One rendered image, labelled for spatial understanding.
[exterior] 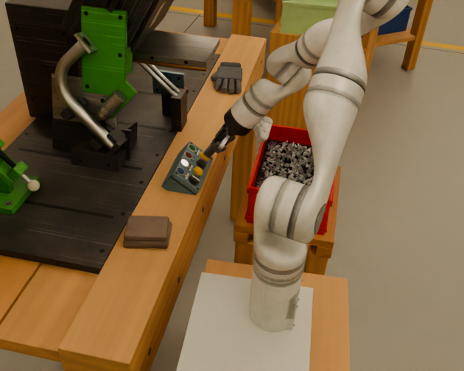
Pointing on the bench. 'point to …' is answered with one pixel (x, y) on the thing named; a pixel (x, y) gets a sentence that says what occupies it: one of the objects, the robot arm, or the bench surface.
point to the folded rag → (147, 232)
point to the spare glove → (229, 69)
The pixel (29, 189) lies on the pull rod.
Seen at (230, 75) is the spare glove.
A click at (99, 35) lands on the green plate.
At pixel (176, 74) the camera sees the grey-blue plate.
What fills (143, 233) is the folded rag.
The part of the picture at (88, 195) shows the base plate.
